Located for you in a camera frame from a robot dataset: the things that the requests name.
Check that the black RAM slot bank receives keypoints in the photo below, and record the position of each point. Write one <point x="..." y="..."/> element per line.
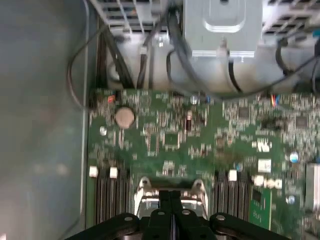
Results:
<point x="232" y="200"/>
<point x="112" y="200"/>

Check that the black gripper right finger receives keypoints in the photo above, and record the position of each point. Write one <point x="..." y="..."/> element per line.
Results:
<point x="178" y="207"/>

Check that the black grey PC case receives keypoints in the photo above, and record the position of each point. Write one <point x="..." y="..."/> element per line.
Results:
<point x="37" y="125"/>

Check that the green RAM stick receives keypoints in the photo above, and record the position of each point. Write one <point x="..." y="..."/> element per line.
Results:
<point x="261" y="210"/>

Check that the green motherboard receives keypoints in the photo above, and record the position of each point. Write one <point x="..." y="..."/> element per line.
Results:
<point x="175" y="150"/>

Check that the silver CPU plate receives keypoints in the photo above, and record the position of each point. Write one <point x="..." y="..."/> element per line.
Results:
<point x="151" y="206"/>

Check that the round coin battery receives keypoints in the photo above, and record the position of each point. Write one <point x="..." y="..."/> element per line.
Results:
<point x="125" y="117"/>

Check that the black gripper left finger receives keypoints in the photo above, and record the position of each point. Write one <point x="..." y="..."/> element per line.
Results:
<point x="165" y="212"/>

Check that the CPU socket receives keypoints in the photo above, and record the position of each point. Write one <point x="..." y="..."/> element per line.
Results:
<point x="172" y="183"/>

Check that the perforated silver drive cage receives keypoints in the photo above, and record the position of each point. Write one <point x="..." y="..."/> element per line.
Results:
<point x="125" y="15"/>

